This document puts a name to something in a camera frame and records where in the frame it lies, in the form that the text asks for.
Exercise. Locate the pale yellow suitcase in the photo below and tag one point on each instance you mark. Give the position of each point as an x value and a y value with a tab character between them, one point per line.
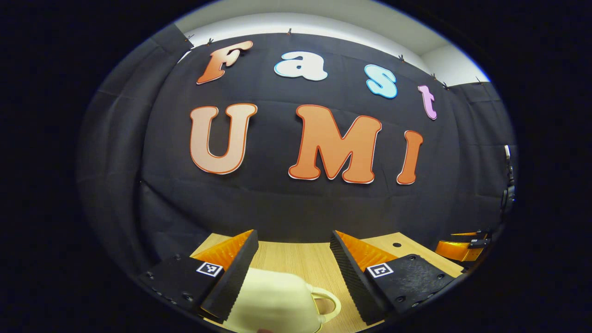
273	300

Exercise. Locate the black backdrop cloth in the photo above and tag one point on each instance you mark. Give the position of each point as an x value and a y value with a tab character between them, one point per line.
277	203

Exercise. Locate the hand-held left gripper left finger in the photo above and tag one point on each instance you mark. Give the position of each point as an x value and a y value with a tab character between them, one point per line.
240	273

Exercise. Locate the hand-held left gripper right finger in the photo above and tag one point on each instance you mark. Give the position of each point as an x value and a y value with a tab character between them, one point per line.
347	277

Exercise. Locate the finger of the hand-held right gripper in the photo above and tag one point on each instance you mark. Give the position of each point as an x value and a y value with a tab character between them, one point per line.
467	233
458	250

